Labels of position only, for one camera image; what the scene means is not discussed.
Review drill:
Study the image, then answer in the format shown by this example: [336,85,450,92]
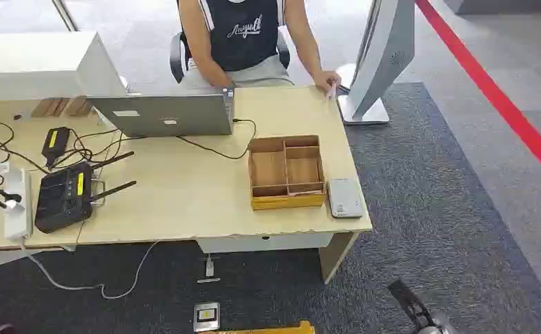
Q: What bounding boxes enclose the person's left hand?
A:
[313,70,343,96]

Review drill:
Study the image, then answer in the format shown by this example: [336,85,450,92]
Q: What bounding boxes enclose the white power cable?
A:
[19,239,162,301]

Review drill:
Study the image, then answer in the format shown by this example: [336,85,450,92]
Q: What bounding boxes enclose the pale wooden desk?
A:
[0,85,373,285]

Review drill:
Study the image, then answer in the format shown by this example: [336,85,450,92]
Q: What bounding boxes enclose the black power plug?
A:
[0,188,23,209]

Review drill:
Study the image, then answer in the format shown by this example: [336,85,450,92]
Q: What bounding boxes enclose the silver monitor with stand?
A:
[334,0,417,126]

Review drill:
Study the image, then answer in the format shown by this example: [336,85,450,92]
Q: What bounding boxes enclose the grey card reader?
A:
[327,178,364,220]

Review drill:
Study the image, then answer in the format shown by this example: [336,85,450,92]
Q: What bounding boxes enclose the white floor bracket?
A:
[196,252,222,285]

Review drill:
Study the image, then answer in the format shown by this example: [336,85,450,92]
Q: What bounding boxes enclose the brown wooden block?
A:
[31,97,72,118]

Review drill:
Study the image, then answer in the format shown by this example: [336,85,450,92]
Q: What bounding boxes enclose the white power strip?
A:
[3,166,33,242]

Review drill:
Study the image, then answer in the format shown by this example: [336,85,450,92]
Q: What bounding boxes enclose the black laptop cable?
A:
[176,118,257,161]

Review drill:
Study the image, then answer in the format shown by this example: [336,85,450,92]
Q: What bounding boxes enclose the black router with antennas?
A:
[34,151,138,234]

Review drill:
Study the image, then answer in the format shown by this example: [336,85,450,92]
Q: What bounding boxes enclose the yellow wooden object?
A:
[201,321,316,334]

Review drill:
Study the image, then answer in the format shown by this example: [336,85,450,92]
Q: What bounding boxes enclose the metal floor socket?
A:
[193,301,221,334]

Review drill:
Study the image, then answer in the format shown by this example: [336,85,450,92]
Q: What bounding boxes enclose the wooden compartment box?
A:
[247,134,328,212]

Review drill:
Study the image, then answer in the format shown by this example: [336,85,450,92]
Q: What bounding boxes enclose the tangled black cables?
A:
[0,117,131,209]

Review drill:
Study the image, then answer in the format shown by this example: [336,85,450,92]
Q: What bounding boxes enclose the silver metal bar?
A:
[51,0,79,33]

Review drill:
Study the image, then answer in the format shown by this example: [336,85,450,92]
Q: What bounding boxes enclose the person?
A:
[177,0,343,95]

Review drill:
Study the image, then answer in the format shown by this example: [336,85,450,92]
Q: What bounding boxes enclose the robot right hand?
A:
[387,278,436,334]

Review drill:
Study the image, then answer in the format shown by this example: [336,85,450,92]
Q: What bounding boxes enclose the black power adapter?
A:
[41,127,72,168]

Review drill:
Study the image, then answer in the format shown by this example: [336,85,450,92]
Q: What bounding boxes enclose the silver laptop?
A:
[87,87,236,138]

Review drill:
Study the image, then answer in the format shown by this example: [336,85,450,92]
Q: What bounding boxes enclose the white box-shaped appliance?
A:
[0,31,129,103]

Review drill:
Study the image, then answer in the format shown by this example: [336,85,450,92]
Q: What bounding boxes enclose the black office chair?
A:
[169,29,292,84]

